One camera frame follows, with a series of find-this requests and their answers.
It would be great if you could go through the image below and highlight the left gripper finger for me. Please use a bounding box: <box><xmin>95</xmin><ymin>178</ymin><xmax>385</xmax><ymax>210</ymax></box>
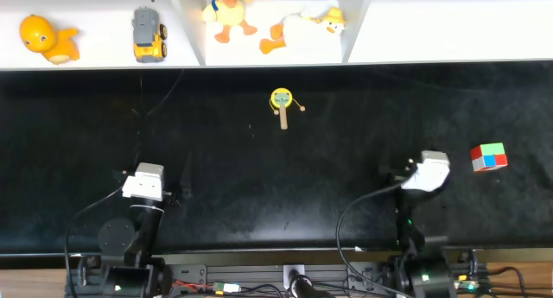
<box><xmin>181</xmin><ymin>150</ymin><xmax>194</xmax><ymax>201</ymax></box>
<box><xmin>112</xmin><ymin>168</ymin><xmax>136</xmax><ymax>185</ymax></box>

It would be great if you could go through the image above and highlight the yellow rattle drum toy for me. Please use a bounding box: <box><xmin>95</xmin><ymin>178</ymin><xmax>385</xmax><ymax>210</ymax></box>
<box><xmin>269</xmin><ymin>87</ymin><xmax>307</xmax><ymax>131</ymax></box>

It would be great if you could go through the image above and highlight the grey and yellow toy truck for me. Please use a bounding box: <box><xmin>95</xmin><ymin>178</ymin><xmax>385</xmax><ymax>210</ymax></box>
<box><xmin>131</xmin><ymin>6</ymin><xmax>168</xmax><ymax>64</ymax></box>

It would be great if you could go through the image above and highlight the yellow rubber duck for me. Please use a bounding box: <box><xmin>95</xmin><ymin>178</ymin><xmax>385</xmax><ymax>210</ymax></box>
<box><xmin>18</xmin><ymin>14</ymin><xmax>81</xmax><ymax>67</ymax></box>

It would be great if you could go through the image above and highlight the yellow plush duck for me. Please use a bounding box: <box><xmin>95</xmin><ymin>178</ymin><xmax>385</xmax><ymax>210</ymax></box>
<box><xmin>200</xmin><ymin>0</ymin><xmax>259</xmax><ymax>45</ymax></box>

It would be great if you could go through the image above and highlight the white plush duck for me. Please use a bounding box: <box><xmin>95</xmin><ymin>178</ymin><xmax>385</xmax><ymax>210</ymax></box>
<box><xmin>258</xmin><ymin>6</ymin><xmax>347</xmax><ymax>56</ymax></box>

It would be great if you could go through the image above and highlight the white shelf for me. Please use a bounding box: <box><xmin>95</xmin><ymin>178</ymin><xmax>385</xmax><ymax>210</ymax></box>
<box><xmin>0</xmin><ymin>0</ymin><xmax>553</xmax><ymax>72</ymax></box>

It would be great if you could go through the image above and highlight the many-coloured puzzle cube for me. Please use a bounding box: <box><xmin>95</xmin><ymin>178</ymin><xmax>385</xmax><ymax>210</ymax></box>
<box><xmin>469</xmin><ymin>142</ymin><xmax>510</xmax><ymax>174</ymax></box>

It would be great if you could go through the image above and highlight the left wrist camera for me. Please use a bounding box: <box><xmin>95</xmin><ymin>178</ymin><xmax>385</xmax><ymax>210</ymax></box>
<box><xmin>121</xmin><ymin>162</ymin><xmax>166</xmax><ymax>203</ymax></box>

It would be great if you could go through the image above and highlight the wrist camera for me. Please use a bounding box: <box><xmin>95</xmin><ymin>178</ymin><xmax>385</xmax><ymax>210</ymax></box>
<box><xmin>121</xmin><ymin>162</ymin><xmax>166</xmax><ymax>203</ymax></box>
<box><xmin>400</xmin><ymin>149</ymin><xmax>452</xmax><ymax>193</ymax></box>

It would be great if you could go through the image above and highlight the black cable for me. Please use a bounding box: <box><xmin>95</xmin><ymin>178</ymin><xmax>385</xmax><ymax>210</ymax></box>
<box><xmin>335</xmin><ymin>181</ymin><xmax>416</xmax><ymax>298</ymax></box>
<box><xmin>63</xmin><ymin>187</ymin><xmax>126</xmax><ymax>298</ymax></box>

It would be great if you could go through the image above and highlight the mounting rail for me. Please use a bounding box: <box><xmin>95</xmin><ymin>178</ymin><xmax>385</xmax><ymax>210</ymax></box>
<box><xmin>0</xmin><ymin>244</ymin><xmax>553</xmax><ymax>298</ymax></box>

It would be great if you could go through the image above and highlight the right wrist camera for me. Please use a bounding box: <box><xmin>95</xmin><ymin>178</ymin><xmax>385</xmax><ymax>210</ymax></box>
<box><xmin>400</xmin><ymin>149</ymin><xmax>452</xmax><ymax>193</ymax></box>

